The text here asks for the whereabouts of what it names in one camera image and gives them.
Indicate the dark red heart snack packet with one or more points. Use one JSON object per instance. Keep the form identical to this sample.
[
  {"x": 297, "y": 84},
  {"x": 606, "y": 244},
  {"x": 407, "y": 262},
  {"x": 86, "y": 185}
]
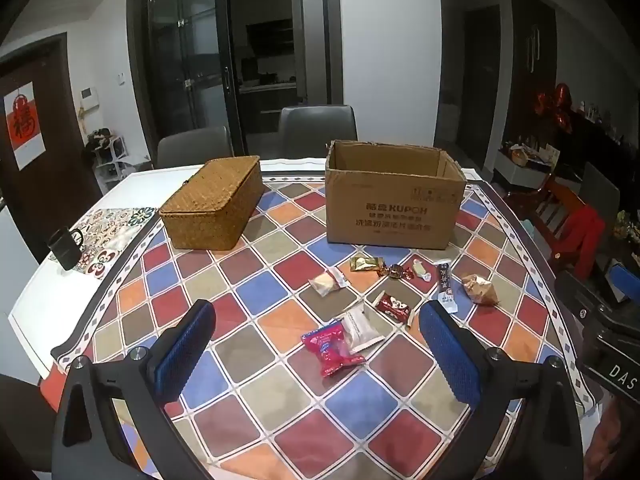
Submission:
[{"x": 392, "y": 305}]

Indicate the checkered colourful tablecloth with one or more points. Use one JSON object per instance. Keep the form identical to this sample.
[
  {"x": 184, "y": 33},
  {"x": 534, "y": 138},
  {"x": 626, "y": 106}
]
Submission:
[{"x": 260, "y": 285}]

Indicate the dark framed glass sliding door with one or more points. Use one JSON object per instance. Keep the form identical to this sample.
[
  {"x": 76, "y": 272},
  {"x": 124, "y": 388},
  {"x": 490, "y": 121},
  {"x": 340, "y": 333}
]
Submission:
[{"x": 185, "y": 60}]

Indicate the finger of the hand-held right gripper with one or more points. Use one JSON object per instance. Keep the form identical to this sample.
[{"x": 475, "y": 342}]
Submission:
[
  {"x": 624, "y": 280},
  {"x": 575, "y": 292}
]

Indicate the green candy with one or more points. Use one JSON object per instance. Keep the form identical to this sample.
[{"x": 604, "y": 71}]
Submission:
[{"x": 419, "y": 268}]

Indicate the pink red snack packet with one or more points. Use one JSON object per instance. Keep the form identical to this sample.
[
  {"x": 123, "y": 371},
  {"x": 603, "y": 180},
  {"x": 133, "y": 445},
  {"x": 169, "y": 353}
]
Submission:
[{"x": 332, "y": 347}]

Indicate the white snack packet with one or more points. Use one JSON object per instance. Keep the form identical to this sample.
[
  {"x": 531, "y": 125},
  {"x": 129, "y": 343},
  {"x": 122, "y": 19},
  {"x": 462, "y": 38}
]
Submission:
[{"x": 362, "y": 330}]

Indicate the black mug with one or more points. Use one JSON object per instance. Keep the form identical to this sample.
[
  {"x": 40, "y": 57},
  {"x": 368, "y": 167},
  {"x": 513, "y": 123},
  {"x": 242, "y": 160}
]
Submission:
[{"x": 62, "y": 250}]

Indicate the brown red twist candy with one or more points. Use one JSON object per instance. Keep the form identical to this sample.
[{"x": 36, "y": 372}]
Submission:
[{"x": 397, "y": 272}]

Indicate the woven wicker lidded basket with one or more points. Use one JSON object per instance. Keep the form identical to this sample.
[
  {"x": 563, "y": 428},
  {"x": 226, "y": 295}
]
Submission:
[{"x": 210, "y": 205}]

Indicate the floral patterned placemat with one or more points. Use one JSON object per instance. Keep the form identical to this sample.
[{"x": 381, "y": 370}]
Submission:
[{"x": 115, "y": 232}]

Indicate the dark wooden entrance door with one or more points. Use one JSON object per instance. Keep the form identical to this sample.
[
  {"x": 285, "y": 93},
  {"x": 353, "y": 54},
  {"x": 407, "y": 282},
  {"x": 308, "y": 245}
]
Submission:
[{"x": 50, "y": 185}]

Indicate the tall dark cabinet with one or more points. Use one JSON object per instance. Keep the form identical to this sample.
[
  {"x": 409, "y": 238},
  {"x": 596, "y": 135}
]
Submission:
[{"x": 532, "y": 60}]

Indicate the white wall intercom panel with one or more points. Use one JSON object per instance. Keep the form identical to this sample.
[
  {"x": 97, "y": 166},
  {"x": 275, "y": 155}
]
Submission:
[{"x": 89, "y": 98}]

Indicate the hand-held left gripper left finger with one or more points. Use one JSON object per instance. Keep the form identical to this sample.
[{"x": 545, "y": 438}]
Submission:
[{"x": 185, "y": 355}]

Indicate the gold foil snack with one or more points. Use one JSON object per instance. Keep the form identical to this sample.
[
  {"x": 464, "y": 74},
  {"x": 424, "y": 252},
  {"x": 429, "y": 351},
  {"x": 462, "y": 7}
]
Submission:
[{"x": 479, "y": 290}]

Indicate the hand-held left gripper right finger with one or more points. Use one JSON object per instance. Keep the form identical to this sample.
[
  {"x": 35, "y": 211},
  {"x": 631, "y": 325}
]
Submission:
[{"x": 447, "y": 355}]

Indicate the silver refrigerator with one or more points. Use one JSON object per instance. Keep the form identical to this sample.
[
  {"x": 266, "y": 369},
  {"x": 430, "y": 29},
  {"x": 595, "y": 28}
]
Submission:
[{"x": 307, "y": 35}]

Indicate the red white door poster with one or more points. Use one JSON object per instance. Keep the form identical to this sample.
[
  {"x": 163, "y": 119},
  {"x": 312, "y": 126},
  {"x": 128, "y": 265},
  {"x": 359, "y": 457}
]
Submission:
[{"x": 22, "y": 125}]

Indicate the red foil balloons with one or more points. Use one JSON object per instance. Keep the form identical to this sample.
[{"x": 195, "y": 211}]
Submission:
[{"x": 560, "y": 100}]

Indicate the black white stick sachet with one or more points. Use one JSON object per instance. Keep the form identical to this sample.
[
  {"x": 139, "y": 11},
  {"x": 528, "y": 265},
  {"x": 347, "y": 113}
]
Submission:
[{"x": 445, "y": 285}]

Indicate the gold snack packet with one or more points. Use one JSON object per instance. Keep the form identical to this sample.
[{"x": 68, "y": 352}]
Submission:
[{"x": 364, "y": 263}]

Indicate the brown wooden chair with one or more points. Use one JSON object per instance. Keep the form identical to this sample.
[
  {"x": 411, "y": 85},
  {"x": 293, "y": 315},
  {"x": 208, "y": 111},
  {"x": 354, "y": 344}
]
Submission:
[{"x": 565, "y": 197}]

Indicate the white low cabinet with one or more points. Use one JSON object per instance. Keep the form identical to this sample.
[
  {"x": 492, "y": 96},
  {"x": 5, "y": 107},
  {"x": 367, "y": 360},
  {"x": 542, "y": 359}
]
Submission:
[{"x": 515, "y": 172}]

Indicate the red cloth on chair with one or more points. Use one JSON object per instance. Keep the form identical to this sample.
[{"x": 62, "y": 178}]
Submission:
[{"x": 582, "y": 235}]

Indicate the white shoe rack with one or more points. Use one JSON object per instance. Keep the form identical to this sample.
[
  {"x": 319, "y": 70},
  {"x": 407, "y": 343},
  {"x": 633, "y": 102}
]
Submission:
[{"x": 107, "y": 160}]

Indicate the clear packet with yellow cake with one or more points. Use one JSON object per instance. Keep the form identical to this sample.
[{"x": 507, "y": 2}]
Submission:
[{"x": 325, "y": 282}]

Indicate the brown cardboard box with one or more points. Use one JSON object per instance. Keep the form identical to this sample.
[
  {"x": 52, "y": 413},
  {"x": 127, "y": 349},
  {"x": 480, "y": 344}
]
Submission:
[{"x": 390, "y": 210}]

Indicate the grey dining chair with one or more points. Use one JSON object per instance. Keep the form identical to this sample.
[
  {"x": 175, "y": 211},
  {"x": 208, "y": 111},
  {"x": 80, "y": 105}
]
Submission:
[
  {"x": 600, "y": 187},
  {"x": 315, "y": 130},
  {"x": 195, "y": 147}
]

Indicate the dark interior door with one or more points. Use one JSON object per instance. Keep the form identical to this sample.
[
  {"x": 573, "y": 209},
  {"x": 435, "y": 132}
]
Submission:
[{"x": 482, "y": 85}]

